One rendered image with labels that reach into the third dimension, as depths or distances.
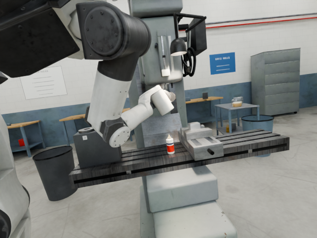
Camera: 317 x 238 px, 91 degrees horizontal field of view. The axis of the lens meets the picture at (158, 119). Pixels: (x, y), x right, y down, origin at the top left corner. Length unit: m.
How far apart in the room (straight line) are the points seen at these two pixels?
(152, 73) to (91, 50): 0.49
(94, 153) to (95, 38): 0.70
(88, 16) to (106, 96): 0.17
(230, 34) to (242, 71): 1.27
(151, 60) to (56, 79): 4.98
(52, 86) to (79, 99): 0.83
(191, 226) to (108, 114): 0.57
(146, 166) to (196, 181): 0.27
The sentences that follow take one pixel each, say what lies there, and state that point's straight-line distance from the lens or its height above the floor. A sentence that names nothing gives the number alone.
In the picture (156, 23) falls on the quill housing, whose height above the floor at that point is 1.59.
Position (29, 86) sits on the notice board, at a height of 1.89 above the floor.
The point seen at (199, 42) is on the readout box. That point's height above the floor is 1.56.
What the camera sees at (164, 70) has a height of 1.37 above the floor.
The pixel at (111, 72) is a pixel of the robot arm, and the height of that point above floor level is 1.33.
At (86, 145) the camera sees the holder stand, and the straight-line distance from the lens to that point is 0.94.
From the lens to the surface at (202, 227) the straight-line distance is 0.79.
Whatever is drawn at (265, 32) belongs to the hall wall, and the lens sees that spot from 6.88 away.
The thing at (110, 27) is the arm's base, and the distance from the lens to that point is 0.33.
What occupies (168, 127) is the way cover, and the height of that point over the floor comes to 0.98.
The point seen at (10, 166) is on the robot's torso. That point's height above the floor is 1.12.
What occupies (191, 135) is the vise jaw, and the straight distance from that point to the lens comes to 0.89.
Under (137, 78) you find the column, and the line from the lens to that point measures 1.27.
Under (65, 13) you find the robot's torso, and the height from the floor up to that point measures 1.45.
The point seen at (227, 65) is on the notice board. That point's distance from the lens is 5.94.
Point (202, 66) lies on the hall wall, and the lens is 5.57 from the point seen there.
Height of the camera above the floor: 1.27
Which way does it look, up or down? 10 degrees down
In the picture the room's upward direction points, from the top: 7 degrees counter-clockwise
